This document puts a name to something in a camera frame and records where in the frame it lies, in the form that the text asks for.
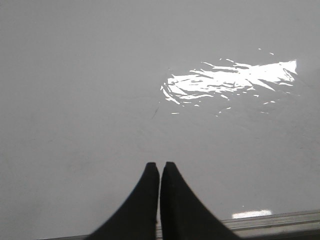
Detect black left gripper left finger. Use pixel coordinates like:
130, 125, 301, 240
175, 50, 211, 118
86, 162, 160, 240

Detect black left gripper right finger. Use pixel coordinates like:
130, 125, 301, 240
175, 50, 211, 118
160, 162, 240, 240

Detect white whiteboard with aluminium frame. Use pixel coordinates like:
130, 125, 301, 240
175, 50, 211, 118
0, 0, 320, 240

